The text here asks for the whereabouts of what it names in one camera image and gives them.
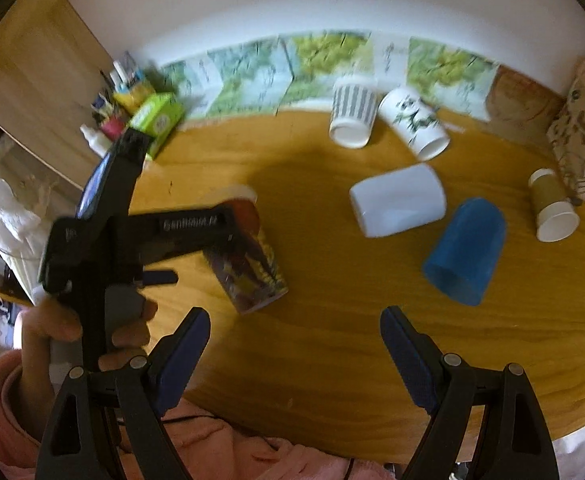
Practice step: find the pink pen holder cup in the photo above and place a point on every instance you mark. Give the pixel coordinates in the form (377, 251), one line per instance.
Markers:
(113, 127)

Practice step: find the yellow pen holder cup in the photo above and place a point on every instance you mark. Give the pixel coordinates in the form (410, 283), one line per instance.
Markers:
(133, 97)

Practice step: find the green tissue box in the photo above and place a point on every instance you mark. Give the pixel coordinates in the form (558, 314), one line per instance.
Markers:
(157, 118)

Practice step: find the wooden bookshelf desk unit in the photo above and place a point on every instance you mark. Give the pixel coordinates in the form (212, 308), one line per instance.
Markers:
(51, 67)

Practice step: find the brown white paper cup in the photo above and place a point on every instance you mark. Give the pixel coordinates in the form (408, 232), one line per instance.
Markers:
(555, 215)

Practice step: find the white bamboo print cup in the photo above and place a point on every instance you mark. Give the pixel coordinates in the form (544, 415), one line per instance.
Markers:
(414, 122)

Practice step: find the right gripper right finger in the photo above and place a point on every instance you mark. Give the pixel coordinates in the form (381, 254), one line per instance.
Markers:
(513, 441)

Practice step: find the white spray bottle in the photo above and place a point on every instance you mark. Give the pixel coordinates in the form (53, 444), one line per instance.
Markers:
(96, 140)

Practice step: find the blue plastic cup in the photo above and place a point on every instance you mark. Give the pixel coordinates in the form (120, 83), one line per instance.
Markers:
(463, 262)

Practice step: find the colourful printed plastic cup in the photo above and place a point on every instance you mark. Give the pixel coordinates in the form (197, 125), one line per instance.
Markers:
(246, 269)

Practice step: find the white checkered paper cup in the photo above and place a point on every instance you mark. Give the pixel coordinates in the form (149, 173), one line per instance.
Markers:
(354, 110)

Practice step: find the white lace cloth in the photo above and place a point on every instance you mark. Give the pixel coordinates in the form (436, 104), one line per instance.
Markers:
(32, 197)

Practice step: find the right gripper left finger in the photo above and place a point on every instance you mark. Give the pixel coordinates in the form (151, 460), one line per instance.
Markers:
(81, 439)

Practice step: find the left hand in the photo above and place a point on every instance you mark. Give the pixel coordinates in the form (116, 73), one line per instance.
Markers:
(49, 322)

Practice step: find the plain white cup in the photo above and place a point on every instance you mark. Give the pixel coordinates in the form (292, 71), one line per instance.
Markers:
(398, 201)

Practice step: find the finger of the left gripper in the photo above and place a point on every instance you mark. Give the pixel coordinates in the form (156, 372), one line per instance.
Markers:
(110, 188)

